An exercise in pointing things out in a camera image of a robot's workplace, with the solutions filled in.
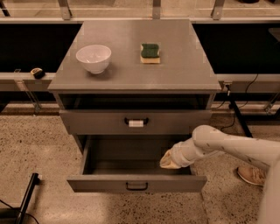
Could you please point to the grey drawer cabinet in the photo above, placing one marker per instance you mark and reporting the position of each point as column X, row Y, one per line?
column 183, row 80

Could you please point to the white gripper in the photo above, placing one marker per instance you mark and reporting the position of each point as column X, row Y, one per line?
column 177, row 157

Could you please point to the grey top drawer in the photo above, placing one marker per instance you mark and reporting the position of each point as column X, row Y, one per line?
column 132, row 122

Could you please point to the tan work boot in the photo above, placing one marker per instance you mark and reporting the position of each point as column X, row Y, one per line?
column 252, row 175

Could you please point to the black stand leg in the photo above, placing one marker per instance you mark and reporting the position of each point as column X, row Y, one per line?
column 16, row 215

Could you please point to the black yellow tape measure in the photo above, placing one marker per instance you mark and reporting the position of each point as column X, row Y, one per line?
column 38, row 73

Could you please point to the grey drawer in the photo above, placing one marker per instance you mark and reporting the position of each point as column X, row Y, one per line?
column 130, row 164
column 132, row 122

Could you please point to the white ceramic bowl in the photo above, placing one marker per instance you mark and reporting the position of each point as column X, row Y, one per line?
column 94, row 58

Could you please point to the black tripod leg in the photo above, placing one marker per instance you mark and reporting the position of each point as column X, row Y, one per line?
column 239, row 116

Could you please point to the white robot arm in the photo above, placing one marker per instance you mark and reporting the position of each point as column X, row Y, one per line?
column 207, row 140

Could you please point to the green yellow sponge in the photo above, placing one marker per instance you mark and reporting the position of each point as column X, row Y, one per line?
column 150, row 53

